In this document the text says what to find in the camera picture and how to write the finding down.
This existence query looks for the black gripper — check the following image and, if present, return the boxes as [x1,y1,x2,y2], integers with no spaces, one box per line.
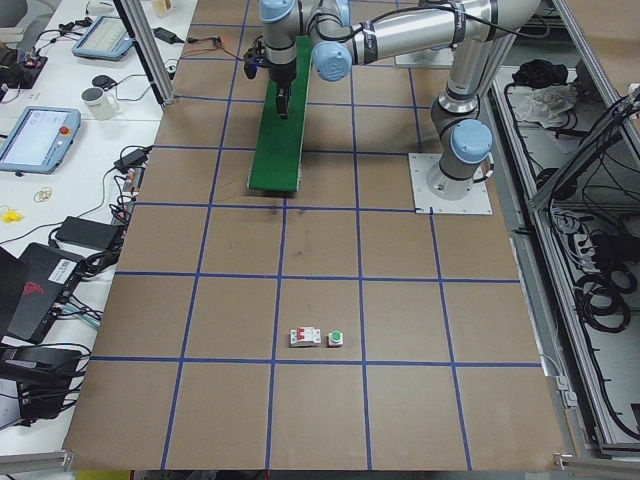
[268,59,296,120]

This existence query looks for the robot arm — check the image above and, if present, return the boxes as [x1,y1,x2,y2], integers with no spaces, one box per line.
[427,35,515,201]
[245,1,539,117]

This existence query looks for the green conveyor belt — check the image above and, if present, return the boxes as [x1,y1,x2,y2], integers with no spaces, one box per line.
[247,37,311,193]

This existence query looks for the black computer mouse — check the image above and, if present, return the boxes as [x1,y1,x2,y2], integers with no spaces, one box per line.
[92,75,118,91]

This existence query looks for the white mug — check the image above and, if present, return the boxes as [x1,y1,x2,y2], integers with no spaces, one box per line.
[81,87,120,120]

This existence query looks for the teach pendant far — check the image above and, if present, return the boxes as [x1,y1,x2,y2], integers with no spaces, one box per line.
[71,16,133,61]

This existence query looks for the teach pendant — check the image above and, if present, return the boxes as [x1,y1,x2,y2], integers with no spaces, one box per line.
[71,16,133,61]
[1,106,81,174]

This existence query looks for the teach pendant near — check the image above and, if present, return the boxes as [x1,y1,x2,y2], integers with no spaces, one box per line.
[1,106,81,174]

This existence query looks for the white circuit breaker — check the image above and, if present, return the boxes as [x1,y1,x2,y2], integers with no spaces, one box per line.
[289,326,322,348]

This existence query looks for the black power adapter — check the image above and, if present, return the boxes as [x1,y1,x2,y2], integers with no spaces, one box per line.
[54,216,124,251]

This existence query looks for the green push button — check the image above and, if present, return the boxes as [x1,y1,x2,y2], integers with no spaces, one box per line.
[327,330,344,348]

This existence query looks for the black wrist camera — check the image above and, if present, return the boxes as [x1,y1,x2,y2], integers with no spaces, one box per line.
[244,38,265,80]

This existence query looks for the red black conveyor cable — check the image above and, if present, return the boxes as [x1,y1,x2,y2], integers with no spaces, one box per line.
[186,35,251,64]

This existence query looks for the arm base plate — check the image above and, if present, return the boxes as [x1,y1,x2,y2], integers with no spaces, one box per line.
[408,153,493,215]
[395,48,453,70]

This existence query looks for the aluminium frame post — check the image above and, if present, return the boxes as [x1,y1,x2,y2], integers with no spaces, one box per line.
[113,0,175,108]

